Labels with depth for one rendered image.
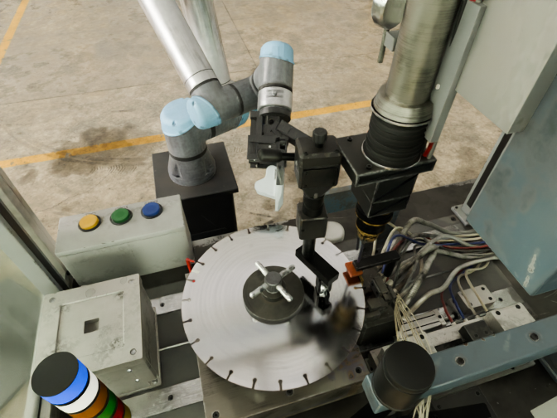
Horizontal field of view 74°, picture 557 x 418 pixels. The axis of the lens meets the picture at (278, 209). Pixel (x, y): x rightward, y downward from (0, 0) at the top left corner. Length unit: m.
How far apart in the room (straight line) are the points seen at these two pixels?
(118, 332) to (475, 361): 0.59
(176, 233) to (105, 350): 0.29
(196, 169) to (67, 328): 0.58
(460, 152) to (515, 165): 2.33
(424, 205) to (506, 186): 0.76
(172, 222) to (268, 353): 0.40
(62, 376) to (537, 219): 0.49
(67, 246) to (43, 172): 1.83
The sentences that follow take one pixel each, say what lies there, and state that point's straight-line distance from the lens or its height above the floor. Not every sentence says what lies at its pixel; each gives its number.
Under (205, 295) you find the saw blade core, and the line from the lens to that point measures 0.71.
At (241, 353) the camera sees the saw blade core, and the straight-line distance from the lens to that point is 0.65.
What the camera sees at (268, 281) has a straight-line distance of 0.64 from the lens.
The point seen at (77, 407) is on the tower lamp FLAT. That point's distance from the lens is 0.51.
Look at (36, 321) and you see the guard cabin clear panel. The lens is 0.92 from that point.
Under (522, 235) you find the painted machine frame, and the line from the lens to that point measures 0.44.
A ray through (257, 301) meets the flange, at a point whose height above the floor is 0.96.
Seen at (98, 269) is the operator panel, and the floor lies 0.81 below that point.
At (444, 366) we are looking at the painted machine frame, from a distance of 0.58.
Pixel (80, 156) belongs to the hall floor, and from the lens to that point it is 2.77.
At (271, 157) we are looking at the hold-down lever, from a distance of 0.53.
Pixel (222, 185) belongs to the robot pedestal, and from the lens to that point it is 1.18.
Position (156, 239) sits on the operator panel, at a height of 0.87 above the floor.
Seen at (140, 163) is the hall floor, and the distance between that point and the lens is 2.55.
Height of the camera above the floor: 1.55
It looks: 47 degrees down
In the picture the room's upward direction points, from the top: straight up
